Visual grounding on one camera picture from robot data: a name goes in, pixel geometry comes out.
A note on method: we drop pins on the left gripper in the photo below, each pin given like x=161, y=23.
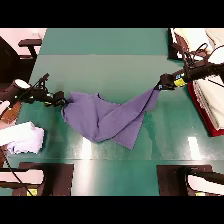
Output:
x=60, y=99

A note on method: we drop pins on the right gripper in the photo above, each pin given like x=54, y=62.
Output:
x=167, y=81

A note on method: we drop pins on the purple shirt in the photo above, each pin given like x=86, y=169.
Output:
x=100, y=118

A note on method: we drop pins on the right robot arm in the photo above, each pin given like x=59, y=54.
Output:
x=200, y=70

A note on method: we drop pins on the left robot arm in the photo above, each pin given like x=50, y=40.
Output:
x=34, y=95

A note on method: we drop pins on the white garment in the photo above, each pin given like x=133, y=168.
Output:
x=21, y=137
x=211, y=100

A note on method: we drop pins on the cream garment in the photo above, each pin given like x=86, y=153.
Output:
x=196, y=36

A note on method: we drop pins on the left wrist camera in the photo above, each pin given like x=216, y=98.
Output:
x=43, y=78

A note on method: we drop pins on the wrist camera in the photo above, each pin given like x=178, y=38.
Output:
x=43, y=78
x=186, y=56

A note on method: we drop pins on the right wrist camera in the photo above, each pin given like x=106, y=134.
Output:
x=186, y=56

